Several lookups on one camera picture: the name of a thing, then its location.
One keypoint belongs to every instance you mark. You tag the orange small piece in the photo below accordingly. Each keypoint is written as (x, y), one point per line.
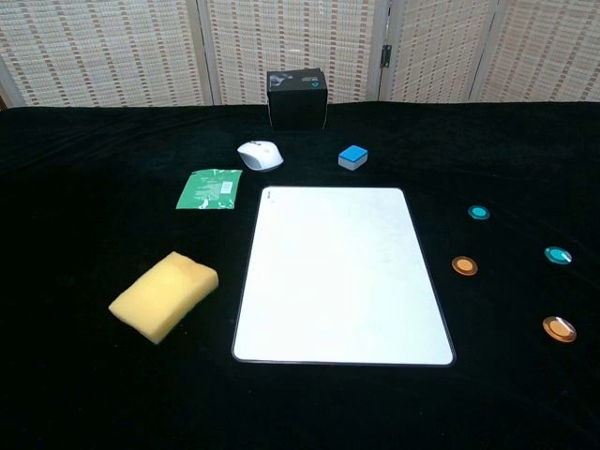
(559, 329)
(464, 265)

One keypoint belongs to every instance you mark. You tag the cyan small piece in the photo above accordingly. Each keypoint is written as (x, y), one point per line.
(478, 212)
(558, 255)

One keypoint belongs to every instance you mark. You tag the white magnetic board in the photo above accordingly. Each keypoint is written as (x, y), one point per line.
(342, 276)

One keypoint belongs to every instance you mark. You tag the white computer mouse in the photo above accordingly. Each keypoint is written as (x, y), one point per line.
(260, 155)

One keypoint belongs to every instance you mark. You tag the blue white eraser block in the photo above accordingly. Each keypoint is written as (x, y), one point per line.
(353, 155)

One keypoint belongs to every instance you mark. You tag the green foil packet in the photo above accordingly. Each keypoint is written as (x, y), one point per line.
(210, 190)

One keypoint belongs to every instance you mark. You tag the black cardboard box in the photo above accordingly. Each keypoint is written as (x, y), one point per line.
(296, 103)

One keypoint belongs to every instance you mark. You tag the yellow sponge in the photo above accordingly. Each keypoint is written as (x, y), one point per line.
(164, 295)

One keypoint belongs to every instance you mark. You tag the woven folding screen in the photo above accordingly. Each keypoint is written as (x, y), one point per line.
(117, 47)

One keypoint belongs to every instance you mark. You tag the black tablecloth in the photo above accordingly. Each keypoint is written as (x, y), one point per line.
(94, 398)

